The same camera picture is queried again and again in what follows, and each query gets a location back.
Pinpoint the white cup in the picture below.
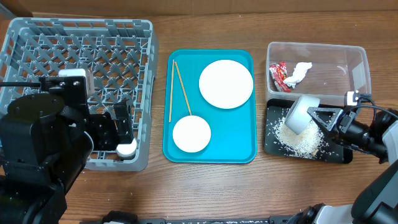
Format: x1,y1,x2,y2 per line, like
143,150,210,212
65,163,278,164
116,138,137,160

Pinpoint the spilled rice pile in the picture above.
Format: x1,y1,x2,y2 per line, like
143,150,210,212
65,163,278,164
272,117,329,159

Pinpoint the black waste tray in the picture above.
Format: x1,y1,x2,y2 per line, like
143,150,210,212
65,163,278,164
264,99,353,164

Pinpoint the grey bowl with rice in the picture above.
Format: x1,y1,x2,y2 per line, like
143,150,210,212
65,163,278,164
285,95,320,135

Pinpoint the red snack wrapper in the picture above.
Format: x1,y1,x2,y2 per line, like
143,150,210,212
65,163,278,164
269,62,291,93

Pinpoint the white napkin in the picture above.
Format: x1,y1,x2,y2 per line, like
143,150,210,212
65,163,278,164
283,62,312,88

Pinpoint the wooden chopstick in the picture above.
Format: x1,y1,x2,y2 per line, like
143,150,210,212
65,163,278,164
169,60,175,123
174,61,192,116

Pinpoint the grey dishwasher rack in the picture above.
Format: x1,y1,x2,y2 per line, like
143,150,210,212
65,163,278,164
1,17,159,171

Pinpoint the large white plate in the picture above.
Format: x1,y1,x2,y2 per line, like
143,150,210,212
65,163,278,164
199,60,254,110

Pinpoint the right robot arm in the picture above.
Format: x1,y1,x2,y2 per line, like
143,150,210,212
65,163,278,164
307,105,397,223

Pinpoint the clear plastic waste bin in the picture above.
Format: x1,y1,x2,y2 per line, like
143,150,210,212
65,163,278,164
265,42,372,106

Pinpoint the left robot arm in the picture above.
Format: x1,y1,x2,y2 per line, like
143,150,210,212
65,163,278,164
1,76,134,223

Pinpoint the small white bowl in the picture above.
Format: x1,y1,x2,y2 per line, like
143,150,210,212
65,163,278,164
172,115,211,153

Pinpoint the teal serving tray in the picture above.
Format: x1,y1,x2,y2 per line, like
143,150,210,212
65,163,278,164
163,49,257,164

